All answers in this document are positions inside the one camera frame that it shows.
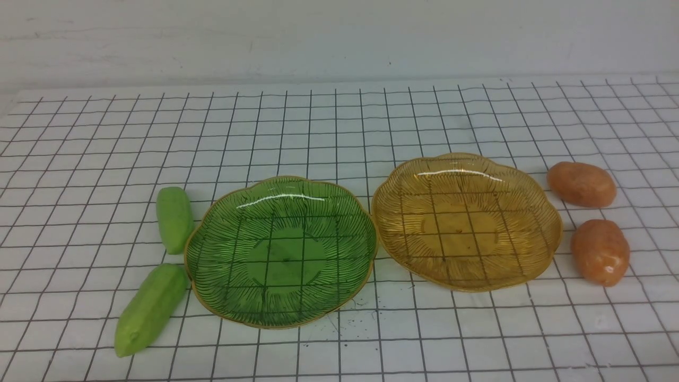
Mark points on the green cucumber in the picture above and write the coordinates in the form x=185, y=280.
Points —
x=148, y=312
x=175, y=218

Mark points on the orange potato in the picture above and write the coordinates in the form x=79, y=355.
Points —
x=601, y=252
x=582, y=184

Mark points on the amber glass plate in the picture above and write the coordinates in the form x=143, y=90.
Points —
x=466, y=222

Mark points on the green glass plate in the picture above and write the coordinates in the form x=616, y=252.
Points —
x=281, y=253

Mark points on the white grid tablecloth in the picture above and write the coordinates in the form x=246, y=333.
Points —
x=80, y=168

